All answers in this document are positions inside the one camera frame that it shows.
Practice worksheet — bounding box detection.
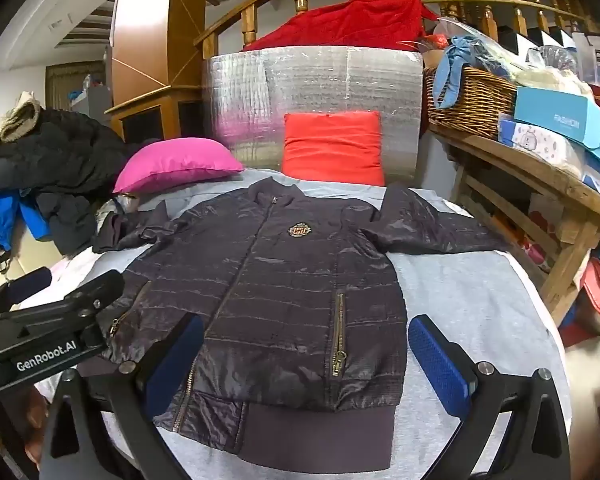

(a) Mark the brown curtain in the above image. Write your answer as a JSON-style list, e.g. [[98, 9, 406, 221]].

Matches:
[[45, 60, 106, 111]]

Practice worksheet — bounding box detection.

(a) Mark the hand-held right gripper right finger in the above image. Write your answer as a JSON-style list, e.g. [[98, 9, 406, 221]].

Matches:
[[407, 314, 574, 480]]

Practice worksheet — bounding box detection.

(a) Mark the white printed box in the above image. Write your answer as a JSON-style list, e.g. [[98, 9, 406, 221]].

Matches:
[[497, 112, 588, 171]]

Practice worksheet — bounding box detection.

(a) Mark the red blanket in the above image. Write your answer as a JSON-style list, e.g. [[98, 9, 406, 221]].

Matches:
[[242, 0, 438, 52]]

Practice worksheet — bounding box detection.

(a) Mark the clear plastic bag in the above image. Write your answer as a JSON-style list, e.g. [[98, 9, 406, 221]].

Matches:
[[97, 197, 131, 233]]

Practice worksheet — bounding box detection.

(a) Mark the pink pillow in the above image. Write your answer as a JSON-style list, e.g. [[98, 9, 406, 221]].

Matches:
[[112, 137, 245, 196]]

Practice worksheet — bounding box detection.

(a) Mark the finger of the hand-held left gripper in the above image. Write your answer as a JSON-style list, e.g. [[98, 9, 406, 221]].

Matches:
[[62, 269, 126, 312], [2, 267, 54, 307]]

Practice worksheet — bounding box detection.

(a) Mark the white plastic bag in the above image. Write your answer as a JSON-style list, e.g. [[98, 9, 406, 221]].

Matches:
[[512, 45, 593, 98]]

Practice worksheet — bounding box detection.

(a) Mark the dark quilted jacket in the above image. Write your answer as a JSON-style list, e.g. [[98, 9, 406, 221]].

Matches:
[[92, 178, 511, 458]]

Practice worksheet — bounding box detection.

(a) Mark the dark storage box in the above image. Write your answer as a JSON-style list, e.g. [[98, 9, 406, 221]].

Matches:
[[572, 30, 600, 88]]

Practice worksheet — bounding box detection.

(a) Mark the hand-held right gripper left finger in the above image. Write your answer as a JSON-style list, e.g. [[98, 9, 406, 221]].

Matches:
[[37, 314, 206, 480]]

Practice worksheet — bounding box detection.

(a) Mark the black coat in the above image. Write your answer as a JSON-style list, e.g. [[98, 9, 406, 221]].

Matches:
[[0, 107, 146, 256]]

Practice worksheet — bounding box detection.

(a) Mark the red-orange pillow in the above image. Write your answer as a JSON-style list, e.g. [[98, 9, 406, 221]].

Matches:
[[281, 111, 386, 187]]

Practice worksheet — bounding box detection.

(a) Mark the wooden stair railing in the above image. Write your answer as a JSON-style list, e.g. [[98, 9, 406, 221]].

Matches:
[[195, 0, 600, 61]]

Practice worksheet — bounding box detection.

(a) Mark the silver foil insulation mat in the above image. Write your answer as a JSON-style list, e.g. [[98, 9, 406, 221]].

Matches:
[[202, 45, 426, 183]]

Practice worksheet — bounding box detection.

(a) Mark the wooden side shelf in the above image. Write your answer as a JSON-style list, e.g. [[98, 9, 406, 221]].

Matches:
[[427, 122, 600, 328]]

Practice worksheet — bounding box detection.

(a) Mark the wooden cabinet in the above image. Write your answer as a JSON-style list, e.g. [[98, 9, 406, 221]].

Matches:
[[104, 85, 206, 143]]

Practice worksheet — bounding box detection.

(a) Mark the grey blanket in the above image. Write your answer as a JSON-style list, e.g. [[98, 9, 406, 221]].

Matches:
[[55, 167, 574, 480]]

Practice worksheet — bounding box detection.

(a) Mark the teal cardboard box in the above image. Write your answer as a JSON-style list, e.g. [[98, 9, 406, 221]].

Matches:
[[512, 85, 600, 173]]

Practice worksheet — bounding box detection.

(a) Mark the beige fleece coat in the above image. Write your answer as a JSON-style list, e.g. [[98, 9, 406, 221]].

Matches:
[[0, 91, 43, 161]]

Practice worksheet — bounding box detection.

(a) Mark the wicker basket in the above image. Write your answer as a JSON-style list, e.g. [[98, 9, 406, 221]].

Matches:
[[424, 65, 518, 141]]

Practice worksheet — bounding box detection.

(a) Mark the light blue cloth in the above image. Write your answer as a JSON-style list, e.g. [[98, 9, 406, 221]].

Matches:
[[432, 35, 486, 110]]

